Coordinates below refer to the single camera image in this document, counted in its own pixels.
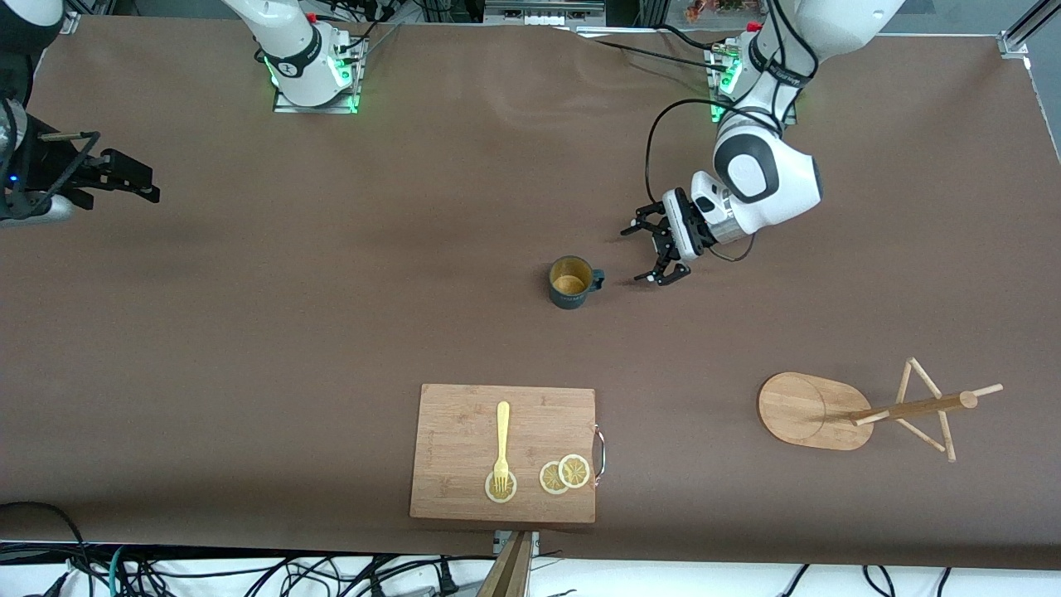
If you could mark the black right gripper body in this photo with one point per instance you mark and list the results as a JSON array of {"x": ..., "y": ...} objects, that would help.
[{"x": 43, "y": 168}]

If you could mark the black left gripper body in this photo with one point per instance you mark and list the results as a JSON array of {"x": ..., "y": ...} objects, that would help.
[{"x": 673, "y": 235}]

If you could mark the teal mug yellow inside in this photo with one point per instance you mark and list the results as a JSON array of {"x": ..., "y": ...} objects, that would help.
[{"x": 570, "y": 282}]

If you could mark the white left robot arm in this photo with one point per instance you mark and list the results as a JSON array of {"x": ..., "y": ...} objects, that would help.
[{"x": 771, "y": 166}]

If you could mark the wooden mug rack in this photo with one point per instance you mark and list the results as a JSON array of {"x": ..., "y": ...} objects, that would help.
[{"x": 812, "y": 410}]

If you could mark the lemon slice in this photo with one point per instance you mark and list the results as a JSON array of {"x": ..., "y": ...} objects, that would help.
[
  {"x": 549, "y": 479},
  {"x": 575, "y": 471},
  {"x": 491, "y": 494}
]

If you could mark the brown table cover sheet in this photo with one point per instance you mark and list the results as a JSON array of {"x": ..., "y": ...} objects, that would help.
[{"x": 414, "y": 249}]

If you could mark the white power strip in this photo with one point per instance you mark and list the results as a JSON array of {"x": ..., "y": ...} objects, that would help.
[{"x": 543, "y": 12}]

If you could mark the yellow plastic fork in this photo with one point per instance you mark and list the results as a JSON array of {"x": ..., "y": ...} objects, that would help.
[{"x": 502, "y": 439}]

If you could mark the bamboo cutting board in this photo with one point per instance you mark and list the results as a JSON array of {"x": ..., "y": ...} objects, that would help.
[{"x": 497, "y": 439}]

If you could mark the wooden stand leg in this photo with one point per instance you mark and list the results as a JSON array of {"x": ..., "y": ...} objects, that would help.
[{"x": 507, "y": 572}]

